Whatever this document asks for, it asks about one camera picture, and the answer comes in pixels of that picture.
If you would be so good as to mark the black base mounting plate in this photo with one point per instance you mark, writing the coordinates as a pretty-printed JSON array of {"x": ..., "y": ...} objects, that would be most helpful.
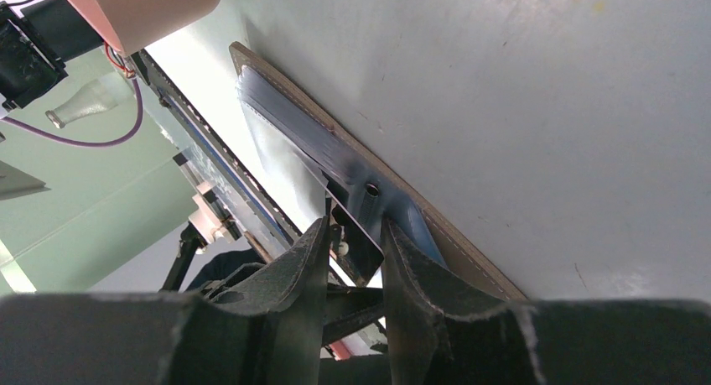
[{"x": 234, "y": 204}]

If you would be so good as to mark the black credit card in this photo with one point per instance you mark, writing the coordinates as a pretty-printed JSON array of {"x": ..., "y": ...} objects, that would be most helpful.
[{"x": 353, "y": 251}]

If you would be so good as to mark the pink oval tray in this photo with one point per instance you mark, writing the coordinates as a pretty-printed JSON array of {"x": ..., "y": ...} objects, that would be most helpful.
[{"x": 130, "y": 25}]

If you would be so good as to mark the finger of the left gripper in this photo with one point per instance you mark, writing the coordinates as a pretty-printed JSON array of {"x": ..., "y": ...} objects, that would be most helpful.
[{"x": 349, "y": 309}]

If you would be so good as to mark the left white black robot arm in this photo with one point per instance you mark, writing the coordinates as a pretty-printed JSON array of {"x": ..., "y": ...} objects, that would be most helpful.
[{"x": 34, "y": 50}]

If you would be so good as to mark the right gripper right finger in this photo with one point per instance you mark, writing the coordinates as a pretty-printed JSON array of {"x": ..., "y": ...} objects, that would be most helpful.
[{"x": 441, "y": 330}]

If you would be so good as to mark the glass bottle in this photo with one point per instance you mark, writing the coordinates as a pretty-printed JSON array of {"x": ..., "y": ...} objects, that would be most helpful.
[{"x": 91, "y": 102}]

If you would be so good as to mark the grey card holder wallet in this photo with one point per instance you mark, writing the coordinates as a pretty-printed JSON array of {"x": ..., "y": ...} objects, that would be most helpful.
[{"x": 366, "y": 188}]

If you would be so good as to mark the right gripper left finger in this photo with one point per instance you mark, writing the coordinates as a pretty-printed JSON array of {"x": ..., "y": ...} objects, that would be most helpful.
[{"x": 266, "y": 330}]

